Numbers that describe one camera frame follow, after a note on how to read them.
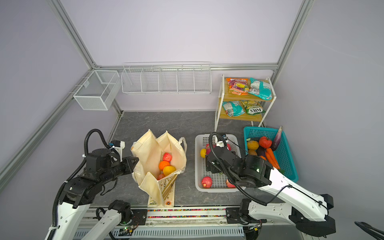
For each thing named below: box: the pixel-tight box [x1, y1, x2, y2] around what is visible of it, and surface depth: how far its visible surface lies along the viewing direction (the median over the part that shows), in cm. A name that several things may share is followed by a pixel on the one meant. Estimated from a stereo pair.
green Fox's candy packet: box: [240, 100, 266, 116], surface depth 99 cm
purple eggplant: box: [271, 125, 283, 151], surface depth 96 cm
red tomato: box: [259, 136, 273, 149], surface depth 94 cm
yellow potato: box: [247, 140, 260, 151], surface depth 98 cm
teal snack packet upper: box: [248, 77, 273, 101], surface depth 84 cm
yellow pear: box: [163, 165, 176, 176], surface depth 81 cm
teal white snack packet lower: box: [222, 100, 246, 117], surface depth 98 cm
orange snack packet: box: [226, 77, 250, 96], surface depth 84 cm
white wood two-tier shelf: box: [214, 74, 277, 132], surface depth 88 cm
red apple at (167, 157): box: [162, 152, 173, 163], surface depth 91 cm
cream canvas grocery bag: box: [131, 129, 188, 207], surface depth 76 cm
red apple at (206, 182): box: [201, 176, 213, 189], surface depth 82 cm
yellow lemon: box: [200, 148, 207, 159], surface depth 94 cm
